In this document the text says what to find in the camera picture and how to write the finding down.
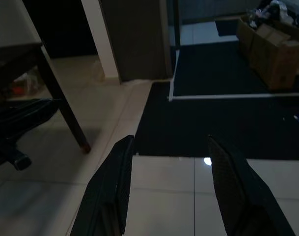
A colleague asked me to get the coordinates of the clear plastic bag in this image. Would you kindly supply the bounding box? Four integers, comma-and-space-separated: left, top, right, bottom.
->
11, 70, 43, 95

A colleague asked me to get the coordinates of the large brown cardboard box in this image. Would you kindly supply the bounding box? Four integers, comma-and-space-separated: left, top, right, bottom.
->
248, 23, 299, 90

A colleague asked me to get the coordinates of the black office chair base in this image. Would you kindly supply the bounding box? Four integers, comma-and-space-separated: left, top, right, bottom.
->
0, 98, 63, 172

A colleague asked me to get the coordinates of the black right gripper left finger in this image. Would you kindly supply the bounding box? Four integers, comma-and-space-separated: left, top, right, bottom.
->
70, 134, 135, 236

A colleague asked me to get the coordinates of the small brown cardboard box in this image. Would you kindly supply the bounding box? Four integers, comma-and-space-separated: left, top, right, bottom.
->
236, 15, 258, 59

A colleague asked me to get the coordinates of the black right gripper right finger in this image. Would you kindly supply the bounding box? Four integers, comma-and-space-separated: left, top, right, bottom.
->
207, 134, 297, 236

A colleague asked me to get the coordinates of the pile of plastic bags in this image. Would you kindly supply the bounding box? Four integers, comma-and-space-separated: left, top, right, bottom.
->
246, 0, 299, 28

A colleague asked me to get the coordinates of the dark brown wooden table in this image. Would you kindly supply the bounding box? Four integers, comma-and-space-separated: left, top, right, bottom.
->
0, 43, 91, 154

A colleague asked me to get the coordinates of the white door frame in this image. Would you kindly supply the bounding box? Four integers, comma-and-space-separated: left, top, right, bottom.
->
80, 0, 106, 82

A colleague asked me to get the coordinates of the black floor mat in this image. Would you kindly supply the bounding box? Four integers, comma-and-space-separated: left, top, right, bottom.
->
134, 82, 299, 162
173, 40, 299, 95

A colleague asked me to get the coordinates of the white floor tape strip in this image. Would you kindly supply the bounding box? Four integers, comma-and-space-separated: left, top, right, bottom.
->
167, 49, 299, 102

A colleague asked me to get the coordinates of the dark grey cabinet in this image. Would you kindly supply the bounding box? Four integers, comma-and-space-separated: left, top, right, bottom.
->
99, 0, 174, 83

